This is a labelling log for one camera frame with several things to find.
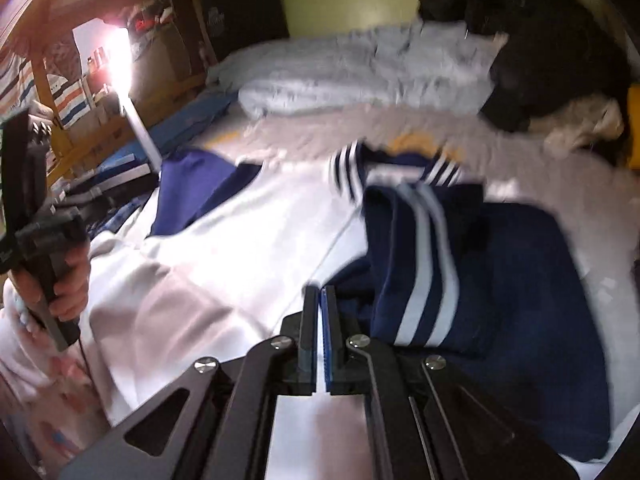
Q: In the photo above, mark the black coat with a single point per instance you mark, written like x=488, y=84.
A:
x=540, y=60

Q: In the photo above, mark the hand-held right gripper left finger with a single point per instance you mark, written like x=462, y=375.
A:
x=309, y=340

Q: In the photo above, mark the white and navy varsity jacket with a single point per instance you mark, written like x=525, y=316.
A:
x=225, y=240

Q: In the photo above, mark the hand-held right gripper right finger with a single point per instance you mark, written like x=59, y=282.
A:
x=328, y=340

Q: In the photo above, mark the person's left hand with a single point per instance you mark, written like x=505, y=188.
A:
x=72, y=285

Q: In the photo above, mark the striped cloth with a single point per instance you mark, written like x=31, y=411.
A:
x=75, y=102

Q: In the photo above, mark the white desk lamp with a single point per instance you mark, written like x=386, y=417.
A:
x=145, y=140

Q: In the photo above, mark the light grey duvet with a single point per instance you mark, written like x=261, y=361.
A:
x=350, y=70

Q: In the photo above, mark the red hanging clothes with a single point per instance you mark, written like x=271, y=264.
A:
x=145, y=22

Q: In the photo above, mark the cream garment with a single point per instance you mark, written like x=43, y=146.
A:
x=585, y=120

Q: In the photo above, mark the blue plaid cloth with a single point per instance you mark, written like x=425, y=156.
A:
x=120, y=217

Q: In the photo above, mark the wooden bed frame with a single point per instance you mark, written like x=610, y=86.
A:
x=52, y=105

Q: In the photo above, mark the blue folded mat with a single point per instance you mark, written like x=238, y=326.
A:
x=195, y=120

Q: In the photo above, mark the yellow cushion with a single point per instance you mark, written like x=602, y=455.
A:
x=634, y=130

